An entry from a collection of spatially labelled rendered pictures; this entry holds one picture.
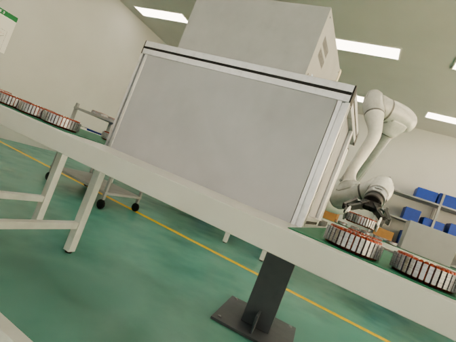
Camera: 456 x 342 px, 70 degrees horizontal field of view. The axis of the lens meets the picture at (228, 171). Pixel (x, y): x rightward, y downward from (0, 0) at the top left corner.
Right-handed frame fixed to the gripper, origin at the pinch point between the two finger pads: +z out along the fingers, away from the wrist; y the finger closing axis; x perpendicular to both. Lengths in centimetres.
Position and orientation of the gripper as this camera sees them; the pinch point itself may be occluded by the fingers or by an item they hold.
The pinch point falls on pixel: (361, 220)
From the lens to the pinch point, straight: 132.9
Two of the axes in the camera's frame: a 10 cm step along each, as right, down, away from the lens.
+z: -5.8, 3.1, -7.5
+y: 8.1, 3.2, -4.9
